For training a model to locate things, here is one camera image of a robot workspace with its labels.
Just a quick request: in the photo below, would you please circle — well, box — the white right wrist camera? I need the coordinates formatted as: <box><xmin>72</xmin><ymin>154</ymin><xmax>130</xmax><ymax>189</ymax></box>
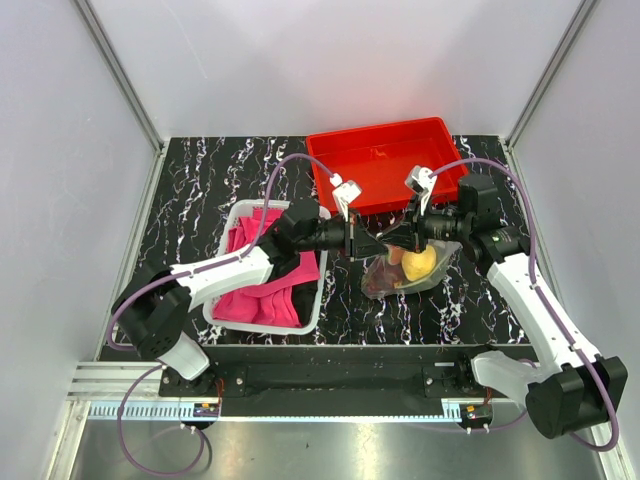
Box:
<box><xmin>405</xmin><ymin>165</ymin><xmax>437</xmax><ymax>214</ymax></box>

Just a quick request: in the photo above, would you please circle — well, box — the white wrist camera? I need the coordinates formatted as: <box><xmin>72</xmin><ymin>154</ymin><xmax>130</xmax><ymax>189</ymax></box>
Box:
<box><xmin>330</xmin><ymin>173</ymin><xmax>362</xmax><ymax>220</ymax></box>
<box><xmin>405</xmin><ymin>165</ymin><xmax>437</xmax><ymax>214</ymax></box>

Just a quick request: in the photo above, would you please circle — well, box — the clear zip top bag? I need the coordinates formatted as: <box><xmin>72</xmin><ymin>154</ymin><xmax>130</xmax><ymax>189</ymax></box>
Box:
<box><xmin>382</xmin><ymin>240</ymin><xmax>461</xmax><ymax>298</ymax></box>

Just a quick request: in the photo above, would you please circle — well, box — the aluminium frame rail right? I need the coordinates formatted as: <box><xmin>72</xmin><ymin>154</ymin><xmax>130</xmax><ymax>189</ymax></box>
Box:
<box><xmin>505</xmin><ymin>0</ymin><xmax>599</xmax><ymax>149</ymax></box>

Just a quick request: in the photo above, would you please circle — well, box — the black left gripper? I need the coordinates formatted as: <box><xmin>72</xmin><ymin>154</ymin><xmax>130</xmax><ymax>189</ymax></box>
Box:
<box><xmin>296</xmin><ymin>208</ymin><xmax>388</xmax><ymax>262</ymax></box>

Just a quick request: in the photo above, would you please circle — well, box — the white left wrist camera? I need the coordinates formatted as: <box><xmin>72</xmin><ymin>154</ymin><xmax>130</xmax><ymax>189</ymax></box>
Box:
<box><xmin>330</xmin><ymin>173</ymin><xmax>362</xmax><ymax>220</ymax></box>

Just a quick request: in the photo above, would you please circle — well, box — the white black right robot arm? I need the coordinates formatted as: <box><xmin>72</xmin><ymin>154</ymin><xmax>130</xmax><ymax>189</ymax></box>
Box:
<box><xmin>381</xmin><ymin>166</ymin><xmax>628</xmax><ymax>451</ymax></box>

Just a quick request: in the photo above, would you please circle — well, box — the red fake food piece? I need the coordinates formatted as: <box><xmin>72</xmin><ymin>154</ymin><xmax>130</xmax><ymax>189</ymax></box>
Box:
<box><xmin>361</xmin><ymin>246</ymin><xmax>405</xmax><ymax>298</ymax></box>

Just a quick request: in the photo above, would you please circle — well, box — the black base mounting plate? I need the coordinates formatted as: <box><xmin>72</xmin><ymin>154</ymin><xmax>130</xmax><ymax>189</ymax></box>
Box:
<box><xmin>158</xmin><ymin>344</ymin><xmax>541</xmax><ymax>419</ymax></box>

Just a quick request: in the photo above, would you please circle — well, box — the red plastic tray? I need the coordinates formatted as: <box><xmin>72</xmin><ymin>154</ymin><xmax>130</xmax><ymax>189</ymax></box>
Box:
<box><xmin>306</xmin><ymin>117</ymin><xmax>460</xmax><ymax>216</ymax></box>

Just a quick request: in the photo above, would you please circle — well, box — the white perforated plastic basket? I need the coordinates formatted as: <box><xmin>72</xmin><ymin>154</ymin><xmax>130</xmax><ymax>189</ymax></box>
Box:
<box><xmin>203</xmin><ymin>200</ymin><xmax>327</xmax><ymax>336</ymax></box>

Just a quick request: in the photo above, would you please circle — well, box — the black cloth in basket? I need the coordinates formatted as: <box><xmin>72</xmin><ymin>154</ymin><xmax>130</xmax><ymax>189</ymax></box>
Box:
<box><xmin>291</xmin><ymin>281</ymin><xmax>318</xmax><ymax>327</ymax></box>

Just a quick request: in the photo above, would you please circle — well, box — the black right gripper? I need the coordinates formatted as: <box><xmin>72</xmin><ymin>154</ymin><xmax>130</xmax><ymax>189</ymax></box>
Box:
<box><xmin>378</xmin><ymin>194</ymin><xmax>471</xmax><ymax>254</ymax></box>

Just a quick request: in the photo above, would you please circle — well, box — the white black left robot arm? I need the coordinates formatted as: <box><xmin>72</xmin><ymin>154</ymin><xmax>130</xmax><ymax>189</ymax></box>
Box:
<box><xmin>112</xmin><ymin>199</ymin><xmax>387</xmax><ymax>396</ymax></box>

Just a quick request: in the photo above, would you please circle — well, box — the aluminium frame rail left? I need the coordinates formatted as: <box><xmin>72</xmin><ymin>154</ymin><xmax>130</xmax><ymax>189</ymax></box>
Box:
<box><xmin>71</xmin><ymin>0</ymin><xmax>164</xmax><ymax>153</ymax></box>

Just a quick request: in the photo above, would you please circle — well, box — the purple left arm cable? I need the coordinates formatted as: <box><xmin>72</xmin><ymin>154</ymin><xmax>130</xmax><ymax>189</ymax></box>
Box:
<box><xmin>108</xmin><ymin>153</ymin><xmax>344</xmax><ymax>474</ymax></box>

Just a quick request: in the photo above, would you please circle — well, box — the aluminium frame rail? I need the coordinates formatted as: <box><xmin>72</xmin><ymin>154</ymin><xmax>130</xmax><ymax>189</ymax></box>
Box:
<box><xmin>505</xmin><ymin>0</ymin><xmax>599</xmax><ymax>149</ymax></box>
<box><xmin>71</xmin><ymin>0</ymin><xmax>164</xmax><ymax>153</ymax></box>

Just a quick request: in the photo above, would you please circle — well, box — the pink cloth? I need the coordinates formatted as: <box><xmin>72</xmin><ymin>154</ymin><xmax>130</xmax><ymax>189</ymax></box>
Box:
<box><xmin>211</xmin><ymin>207</ymin><xmax>320</xmax><ymax>329</ymax></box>

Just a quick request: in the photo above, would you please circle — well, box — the yellow fake fruit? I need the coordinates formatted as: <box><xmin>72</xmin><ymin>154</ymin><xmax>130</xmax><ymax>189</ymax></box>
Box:
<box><xmin>401</xmin><ymin>246</ymin><xmax>437</xmax><ymax>282</ymax></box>

